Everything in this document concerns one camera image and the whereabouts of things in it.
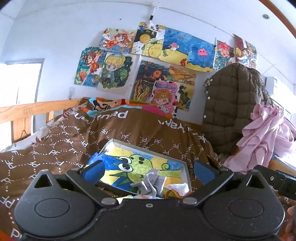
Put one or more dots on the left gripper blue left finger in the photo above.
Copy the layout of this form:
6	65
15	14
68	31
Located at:
85	180

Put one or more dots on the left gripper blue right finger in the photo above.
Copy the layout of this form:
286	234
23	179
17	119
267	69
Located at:
213	180

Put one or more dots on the orange fabric band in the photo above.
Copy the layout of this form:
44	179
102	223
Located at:
177	190

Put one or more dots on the grey sock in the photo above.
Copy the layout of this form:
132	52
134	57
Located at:
152	184

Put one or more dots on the person right hand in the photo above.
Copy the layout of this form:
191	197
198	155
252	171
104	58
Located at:
290	228

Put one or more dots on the brown patterned duvet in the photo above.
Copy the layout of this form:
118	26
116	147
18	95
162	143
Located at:
71	139

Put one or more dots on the grey tray with frog picture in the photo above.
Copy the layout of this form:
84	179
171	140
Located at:
126	164

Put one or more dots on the pink cloth garment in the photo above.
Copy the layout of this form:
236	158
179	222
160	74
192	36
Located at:
270	132

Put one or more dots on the olive quilted jacket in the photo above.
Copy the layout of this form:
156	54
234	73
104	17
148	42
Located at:
231	95

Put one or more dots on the pink anime girl poster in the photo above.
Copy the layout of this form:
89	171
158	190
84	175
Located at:
166	96

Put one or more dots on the blond boy cartoon poster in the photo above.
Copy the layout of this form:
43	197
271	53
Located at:
116	72

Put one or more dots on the anime girl swimming poster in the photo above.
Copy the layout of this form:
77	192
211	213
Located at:
89	67

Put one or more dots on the starry night painting poster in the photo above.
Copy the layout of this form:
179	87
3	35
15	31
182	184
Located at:
148	73

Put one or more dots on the red-haired kid poster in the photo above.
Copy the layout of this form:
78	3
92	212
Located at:
224	55

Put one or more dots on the underwater yellow sand poster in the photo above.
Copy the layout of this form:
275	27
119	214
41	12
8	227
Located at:
174	47

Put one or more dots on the orange-haired girl top poster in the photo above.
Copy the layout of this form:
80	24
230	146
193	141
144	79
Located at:
117	40

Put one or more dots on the wooden bed rail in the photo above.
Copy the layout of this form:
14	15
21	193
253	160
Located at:
20	115

